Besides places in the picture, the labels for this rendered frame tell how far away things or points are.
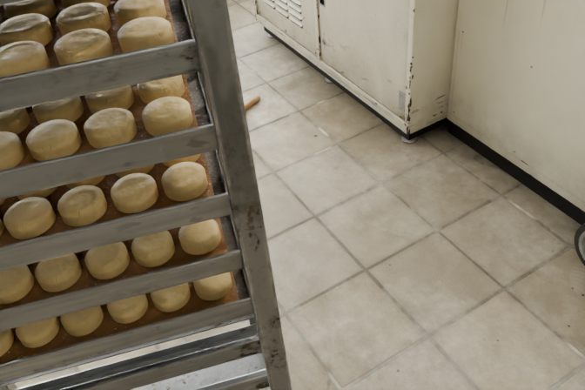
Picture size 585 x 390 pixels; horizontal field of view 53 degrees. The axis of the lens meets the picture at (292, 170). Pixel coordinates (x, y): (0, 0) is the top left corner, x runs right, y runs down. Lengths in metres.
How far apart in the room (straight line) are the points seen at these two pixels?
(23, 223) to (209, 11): 0.33
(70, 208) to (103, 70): 0.20
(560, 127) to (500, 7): 0.42
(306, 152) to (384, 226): 0.51
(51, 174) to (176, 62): 0.16
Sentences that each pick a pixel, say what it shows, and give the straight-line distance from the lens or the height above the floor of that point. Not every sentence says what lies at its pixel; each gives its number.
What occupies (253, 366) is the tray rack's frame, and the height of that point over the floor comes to 0.15.
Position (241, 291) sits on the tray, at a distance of 0.80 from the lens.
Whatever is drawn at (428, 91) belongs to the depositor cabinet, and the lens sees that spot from 2.26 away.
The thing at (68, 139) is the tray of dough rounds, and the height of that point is 1.15.
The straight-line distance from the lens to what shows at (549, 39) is 1.93.
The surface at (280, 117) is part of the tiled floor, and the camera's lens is 2.59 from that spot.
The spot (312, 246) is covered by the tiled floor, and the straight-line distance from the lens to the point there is 2.00.
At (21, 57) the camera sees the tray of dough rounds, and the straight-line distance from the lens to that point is 0.58.
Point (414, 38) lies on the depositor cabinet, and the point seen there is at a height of 0.50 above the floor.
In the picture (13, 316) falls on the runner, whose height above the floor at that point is 0.96.
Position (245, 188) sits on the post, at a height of 1.09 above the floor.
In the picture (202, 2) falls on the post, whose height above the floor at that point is 1.29.
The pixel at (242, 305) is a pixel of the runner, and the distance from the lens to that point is 0.76.
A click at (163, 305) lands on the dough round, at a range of 0.79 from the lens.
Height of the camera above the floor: 1.48
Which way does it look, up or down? 40 degrees down
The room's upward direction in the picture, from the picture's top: 7 degrees counter-clockwise
